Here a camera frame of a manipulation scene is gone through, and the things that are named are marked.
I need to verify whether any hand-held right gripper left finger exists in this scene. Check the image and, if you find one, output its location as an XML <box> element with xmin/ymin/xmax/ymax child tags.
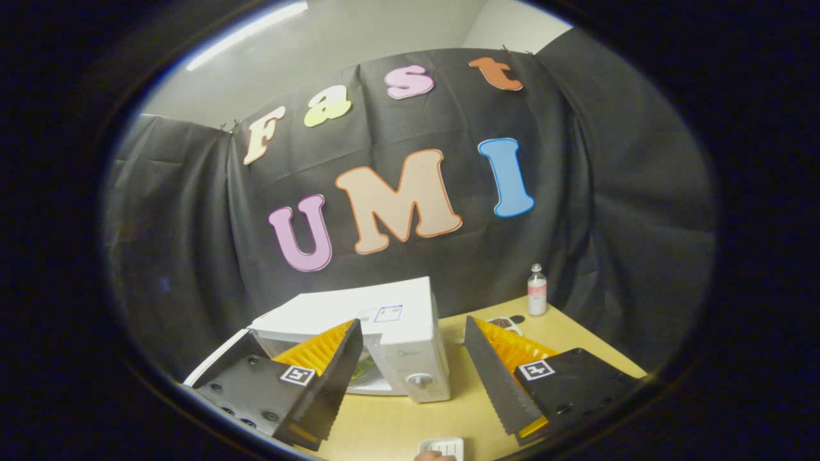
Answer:
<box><xmin>191</xmin><ymin>318</ymin><xmax>365</xmax><ymax>451</ymax></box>

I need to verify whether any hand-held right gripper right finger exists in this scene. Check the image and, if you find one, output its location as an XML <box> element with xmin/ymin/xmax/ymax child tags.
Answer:
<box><xmin>463</xmin><ymin>315</ymin><xmax>641</xmax><ymax>447</ymax></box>

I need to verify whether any white microwave oven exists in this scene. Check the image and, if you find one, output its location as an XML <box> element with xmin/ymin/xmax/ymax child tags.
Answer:
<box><xmin>183</xmin><ymin>277</ymin><xmax>452</xmax><ymax>404</ymax></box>

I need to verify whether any small white tray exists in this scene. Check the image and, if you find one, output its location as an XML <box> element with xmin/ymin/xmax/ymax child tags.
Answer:
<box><xmin>418</xmin><ymin>437</ymin><xmax>464</xmax><ymax>461</ymax></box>

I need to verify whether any small clear bottle pink label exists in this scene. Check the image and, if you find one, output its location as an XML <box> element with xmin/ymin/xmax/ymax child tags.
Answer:
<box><xmin>527</xmin><ymin>263</ymin><xmax>548</xmax><ymax>317</ymax></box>

